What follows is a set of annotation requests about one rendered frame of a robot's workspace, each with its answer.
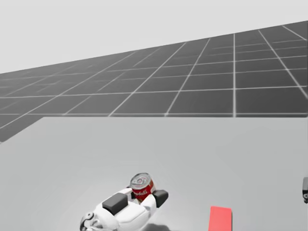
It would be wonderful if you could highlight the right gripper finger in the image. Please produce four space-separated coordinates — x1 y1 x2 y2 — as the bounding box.
301 177 308 204

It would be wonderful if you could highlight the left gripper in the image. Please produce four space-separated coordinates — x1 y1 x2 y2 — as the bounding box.
95 185 169 231

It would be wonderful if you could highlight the red and white can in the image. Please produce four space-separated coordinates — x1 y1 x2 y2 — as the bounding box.
129 172 156 205

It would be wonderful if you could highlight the pink pad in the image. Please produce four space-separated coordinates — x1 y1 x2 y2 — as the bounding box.
207 205 232 231

